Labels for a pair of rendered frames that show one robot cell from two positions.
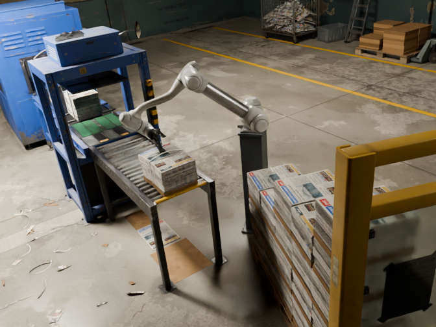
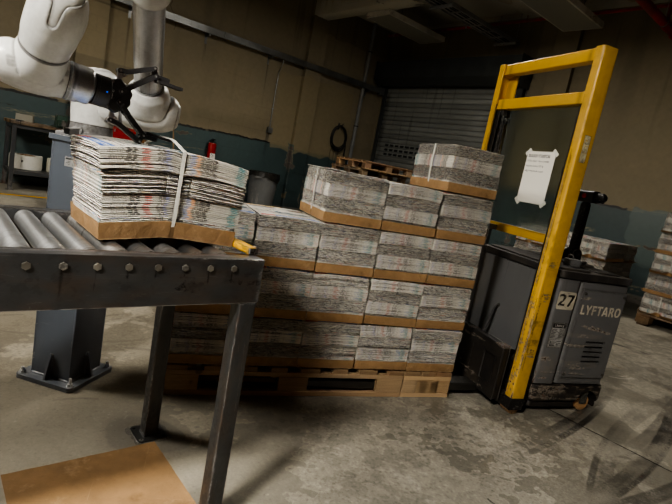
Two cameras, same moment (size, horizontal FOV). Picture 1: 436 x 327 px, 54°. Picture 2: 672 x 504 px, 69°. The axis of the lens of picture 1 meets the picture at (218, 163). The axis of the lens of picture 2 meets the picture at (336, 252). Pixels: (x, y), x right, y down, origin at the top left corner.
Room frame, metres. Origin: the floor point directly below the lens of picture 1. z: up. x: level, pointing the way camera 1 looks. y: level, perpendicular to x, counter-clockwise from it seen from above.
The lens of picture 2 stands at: (2.63, 1.81, 1.07)
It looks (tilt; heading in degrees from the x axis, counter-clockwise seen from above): 9 degrees down; 259
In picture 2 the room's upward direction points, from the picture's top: 11 degrees clockwise
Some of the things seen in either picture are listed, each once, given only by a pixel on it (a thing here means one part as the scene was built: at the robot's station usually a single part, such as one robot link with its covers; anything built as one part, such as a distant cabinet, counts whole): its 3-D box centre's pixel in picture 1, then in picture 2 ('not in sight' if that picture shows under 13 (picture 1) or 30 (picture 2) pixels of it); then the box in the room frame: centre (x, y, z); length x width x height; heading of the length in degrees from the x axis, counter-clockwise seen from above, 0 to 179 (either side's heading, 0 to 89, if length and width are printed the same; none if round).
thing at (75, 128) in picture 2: (250, 125); (87, 131); (3.30, -0.30, 1.03); 0.22 x 0.18 x 0.06; 69
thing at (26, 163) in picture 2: not in sight; (79, 155); (5.19, -5.97, 0.55); 1.80 x 0.70 x 1.09; 31
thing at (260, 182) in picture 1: (300, 255); (295, 299); (2.35, -0.51, 0.42); 1.17 x 0.39 x 0.83; 11
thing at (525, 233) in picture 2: not in sight; (515, 230); (1.17, -0.75, 0.92); 0.57 x 0.01 x 0.05; 101
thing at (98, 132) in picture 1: (104, 132); not in sight; (4.17, 1.14, 0.75); 0.70 x 0.65 x 0.10; 31
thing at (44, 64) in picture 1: (87, 60); not in sight; (4.17, 1.14, 1.50); 0.94 x 0.68 x 0.10; 121
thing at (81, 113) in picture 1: (82, 102); not in sight; (4.66, 1.44, 0.93); 0.38 x 0.30 x 0.26; 31
